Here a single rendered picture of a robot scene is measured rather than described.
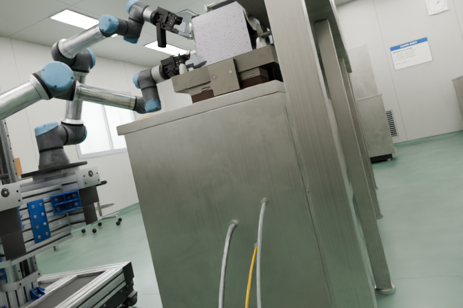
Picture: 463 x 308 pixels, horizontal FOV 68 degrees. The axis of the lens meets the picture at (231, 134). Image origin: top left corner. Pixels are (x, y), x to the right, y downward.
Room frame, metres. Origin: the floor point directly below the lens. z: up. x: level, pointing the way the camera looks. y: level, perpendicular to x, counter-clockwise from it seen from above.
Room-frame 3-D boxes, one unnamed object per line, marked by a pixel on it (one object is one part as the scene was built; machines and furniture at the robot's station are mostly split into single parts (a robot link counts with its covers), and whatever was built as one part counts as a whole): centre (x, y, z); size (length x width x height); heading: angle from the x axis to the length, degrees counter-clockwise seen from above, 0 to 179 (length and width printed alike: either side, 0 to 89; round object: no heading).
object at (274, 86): (2.40, -0.33, 0.88); 2.52 x 0.66 x 0.04; 159
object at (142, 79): (1.58, 0.32, 1.11); 0.11 x 0.08 x 0.09; 69
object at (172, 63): (1.52, 0.17, 1.12); 0.12 x 0.08 x 0.09; 69
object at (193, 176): (2.39, -0.34, 0.43); 2.52 x 0.64 x 0.86; 159
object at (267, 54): (1.31, -0.04, 1.00); 0.40 x 0.16 x 0.06; 69
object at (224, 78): (1.22, -0.02, 0.96); 0.10 x 0.03 x 0.11; 69
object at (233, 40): (1.44, -0.05, 1.11); 0.23 x 0.01 x 0.18; 69
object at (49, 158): (1.79, 0.93, 0.87); 0.15 x 0.15 x 0.10
